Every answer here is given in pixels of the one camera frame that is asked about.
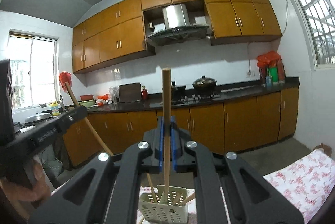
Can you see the brown kitchen cabinets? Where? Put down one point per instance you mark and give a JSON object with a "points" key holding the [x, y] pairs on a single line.
{"points": [[246, 116], [133, 29]]}

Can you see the left window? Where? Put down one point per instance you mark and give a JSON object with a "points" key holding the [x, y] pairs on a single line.
{"points": [[32, 61]]}

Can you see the wooden chopstick beside gripper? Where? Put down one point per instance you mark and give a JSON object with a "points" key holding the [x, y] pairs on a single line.
{"points": [[152, 188]]}

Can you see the grey pan lid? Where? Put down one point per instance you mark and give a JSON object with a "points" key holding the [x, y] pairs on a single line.
{"points": [[37, 118]]}

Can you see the dark wooden cutting board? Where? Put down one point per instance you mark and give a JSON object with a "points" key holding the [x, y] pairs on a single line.
{"points": [[130, 92]]}

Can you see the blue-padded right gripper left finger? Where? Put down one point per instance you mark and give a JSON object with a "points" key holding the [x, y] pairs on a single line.
{"points": [[153, 163]]}

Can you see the brown upper kitchen cabinets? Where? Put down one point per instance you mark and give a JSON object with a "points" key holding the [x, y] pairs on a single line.
{"points": [[133, 29]]}

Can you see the steel range hood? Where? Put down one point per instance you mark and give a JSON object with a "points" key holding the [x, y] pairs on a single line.
{"points": [[177, 23]]}

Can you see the wooden chopstick middle group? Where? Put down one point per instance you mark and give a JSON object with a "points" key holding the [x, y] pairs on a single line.
{"points": [[177, 198]]}

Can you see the red bottle on counter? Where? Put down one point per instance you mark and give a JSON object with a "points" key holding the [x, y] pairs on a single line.
{"points": [[144, 93]]}

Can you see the red bag on bottles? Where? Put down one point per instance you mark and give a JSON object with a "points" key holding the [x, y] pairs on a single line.
{"points": [[267, 59]]}

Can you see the red plastic bag hanging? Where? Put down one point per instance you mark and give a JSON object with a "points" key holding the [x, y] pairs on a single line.
{"points": [[65, 77]]}

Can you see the brown lower kitchen cabinets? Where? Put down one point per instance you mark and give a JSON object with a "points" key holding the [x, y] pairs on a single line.
{"points": [[246, 116]]}

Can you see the black gas stove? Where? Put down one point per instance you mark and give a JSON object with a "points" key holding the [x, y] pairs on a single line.
{"points": [[195, 98]]}

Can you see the floral pink white tablecloth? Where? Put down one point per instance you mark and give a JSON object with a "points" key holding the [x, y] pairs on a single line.
{"points": [[307, 184]]}

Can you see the black wok left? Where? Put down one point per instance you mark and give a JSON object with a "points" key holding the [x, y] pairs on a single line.
{"points": [[177, 91]]}

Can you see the yellow detergent bottle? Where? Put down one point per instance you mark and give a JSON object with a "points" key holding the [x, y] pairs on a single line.
{"points": [[54, 108]]}

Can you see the green perforated utensil holder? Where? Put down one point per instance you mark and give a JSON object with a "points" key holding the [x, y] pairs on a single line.
{"points": [[159, 212]]}

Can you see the black wok with lid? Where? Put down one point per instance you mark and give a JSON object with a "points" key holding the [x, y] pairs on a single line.
{"points": [[204, 85]]}

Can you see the right barred window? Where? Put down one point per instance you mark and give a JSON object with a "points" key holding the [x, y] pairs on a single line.
{"points": [[318, 16]]}

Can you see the person's left hand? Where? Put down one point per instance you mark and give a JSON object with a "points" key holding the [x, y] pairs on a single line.
{"points": [[40, 190]]}

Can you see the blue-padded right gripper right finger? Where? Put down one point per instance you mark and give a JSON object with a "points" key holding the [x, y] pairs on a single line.
{"points": [[182, 162]]}

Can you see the red basin on counter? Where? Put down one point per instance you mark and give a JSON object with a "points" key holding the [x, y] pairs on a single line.
{"points": [[86, 97]]}

